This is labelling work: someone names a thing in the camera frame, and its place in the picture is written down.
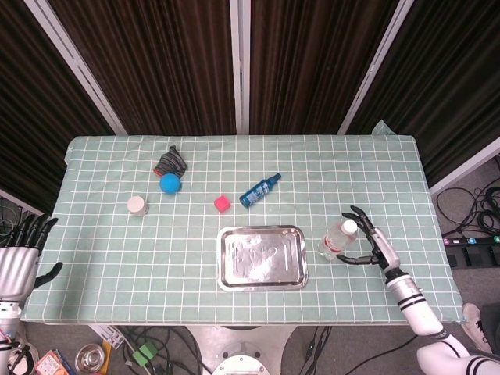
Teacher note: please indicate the transparent plastic water bottle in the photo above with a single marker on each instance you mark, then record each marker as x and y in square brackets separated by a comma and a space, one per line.
[336, 242]

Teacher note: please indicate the green checked tablecloth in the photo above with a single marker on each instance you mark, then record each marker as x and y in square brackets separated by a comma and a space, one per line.
[195, 250]

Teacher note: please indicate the striped grey cloth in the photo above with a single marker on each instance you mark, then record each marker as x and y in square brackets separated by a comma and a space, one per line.
[172, 162]

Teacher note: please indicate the pink cube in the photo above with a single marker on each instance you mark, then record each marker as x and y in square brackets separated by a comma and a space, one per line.
[221, 203]

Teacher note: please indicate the small white jar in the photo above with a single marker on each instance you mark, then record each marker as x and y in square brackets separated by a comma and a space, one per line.
[137, 205]

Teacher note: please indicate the stainless steel tray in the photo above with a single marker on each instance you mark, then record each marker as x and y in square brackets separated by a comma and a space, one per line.
[262, 258]

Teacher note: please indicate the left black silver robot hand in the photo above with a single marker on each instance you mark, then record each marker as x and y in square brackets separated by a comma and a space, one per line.
[15, 269]

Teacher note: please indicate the black power strip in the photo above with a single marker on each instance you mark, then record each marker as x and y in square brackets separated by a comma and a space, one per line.
[470, 240]

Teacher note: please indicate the white sneaker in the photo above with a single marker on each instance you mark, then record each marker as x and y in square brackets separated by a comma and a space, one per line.
[476, 326]

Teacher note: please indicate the orange box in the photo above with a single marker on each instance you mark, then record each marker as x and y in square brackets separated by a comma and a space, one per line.
[48, 363]

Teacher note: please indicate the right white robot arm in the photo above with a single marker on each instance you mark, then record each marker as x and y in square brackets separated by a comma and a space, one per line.
[420, 308]

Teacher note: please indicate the blue spray bottle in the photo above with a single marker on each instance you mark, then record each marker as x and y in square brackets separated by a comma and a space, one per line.
[258, 192]

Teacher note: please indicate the dark partition screen panel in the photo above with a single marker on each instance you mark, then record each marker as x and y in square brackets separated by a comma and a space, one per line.
[437, 86]
[156, 66]
[35, 78]
[308, 66]

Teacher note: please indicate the blue ball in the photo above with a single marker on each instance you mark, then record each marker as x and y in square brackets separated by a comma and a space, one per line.
[171, 183]

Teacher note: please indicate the green block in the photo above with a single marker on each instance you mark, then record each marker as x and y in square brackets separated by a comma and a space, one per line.
[143, 352]

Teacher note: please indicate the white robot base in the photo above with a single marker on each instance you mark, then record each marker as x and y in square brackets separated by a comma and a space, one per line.
[244, 351]

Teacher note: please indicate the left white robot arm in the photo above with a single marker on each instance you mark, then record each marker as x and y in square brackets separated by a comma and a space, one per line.
[8, 324]

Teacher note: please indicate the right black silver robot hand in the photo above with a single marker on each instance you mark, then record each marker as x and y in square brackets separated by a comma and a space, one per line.
[384, 248]

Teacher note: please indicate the black foot pedal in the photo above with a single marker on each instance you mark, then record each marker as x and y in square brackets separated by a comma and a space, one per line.
[465, 258]

